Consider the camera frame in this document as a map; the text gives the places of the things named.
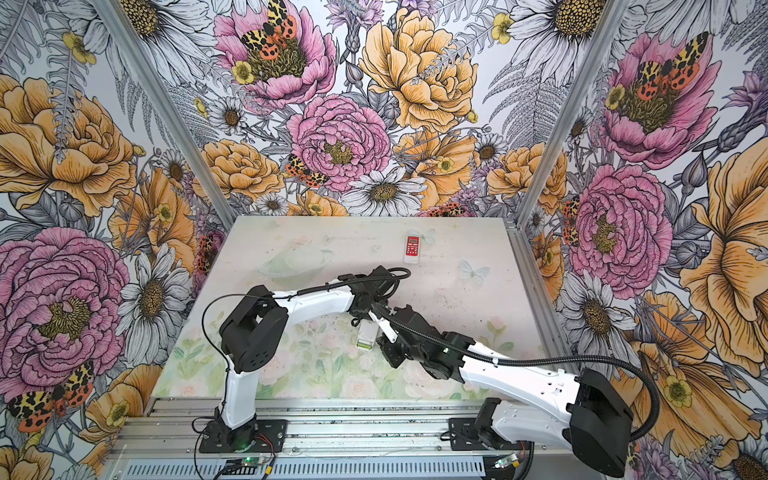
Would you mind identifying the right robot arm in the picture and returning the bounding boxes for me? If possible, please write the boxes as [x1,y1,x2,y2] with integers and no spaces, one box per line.
[369,304,634,478]

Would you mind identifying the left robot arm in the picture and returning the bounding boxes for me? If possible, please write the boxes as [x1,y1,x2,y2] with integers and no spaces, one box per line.
[201,266,411,453]

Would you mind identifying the red white remote control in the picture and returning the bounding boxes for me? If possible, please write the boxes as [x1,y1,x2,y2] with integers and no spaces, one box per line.
[403,235,421,264]

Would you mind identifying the right circuit board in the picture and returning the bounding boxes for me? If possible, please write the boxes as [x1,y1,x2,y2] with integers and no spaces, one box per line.
[493,453,520,470]

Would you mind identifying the circuit board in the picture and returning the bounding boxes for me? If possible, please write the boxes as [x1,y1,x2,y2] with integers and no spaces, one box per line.
[493,453,520,470]
[226,456,269,470]

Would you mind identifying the left circuit board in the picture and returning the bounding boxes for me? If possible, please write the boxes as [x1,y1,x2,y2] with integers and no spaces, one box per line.
[226,456,269,470]

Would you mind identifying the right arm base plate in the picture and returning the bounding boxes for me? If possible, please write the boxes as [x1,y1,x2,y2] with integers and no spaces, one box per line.
[440,417,532,452]

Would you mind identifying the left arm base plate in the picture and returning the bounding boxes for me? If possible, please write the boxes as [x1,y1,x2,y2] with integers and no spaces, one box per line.
[199,419,288,454]

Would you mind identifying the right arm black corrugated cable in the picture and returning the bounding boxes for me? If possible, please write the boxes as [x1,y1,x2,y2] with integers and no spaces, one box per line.
[371,302,661,442]

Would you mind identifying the aluminium frame rail front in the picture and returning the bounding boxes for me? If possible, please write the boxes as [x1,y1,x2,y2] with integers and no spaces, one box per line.
[113,400,619,460]

